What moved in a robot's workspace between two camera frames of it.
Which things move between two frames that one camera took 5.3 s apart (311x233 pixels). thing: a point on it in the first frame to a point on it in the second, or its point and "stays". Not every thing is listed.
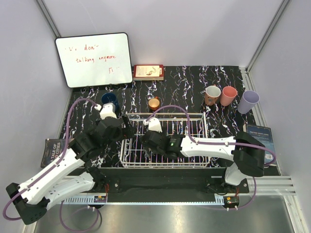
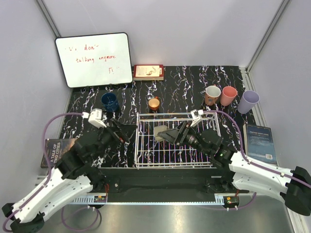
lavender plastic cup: [250, 98] stays
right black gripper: [146, 148] to [173, 135]
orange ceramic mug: [154, 103] stays
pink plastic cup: [229, 93] stays
